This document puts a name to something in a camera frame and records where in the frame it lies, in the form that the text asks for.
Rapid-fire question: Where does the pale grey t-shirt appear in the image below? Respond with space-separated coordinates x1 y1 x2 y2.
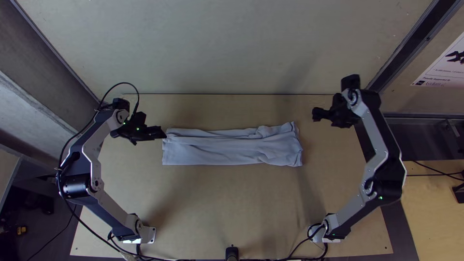
161 121 304 167

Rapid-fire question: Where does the white printed poster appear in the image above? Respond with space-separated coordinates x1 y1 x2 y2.
410 30 464 88

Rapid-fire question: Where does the black cable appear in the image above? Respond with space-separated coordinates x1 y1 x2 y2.
55 82 145 261
406 160 464 182
284 223 329 261

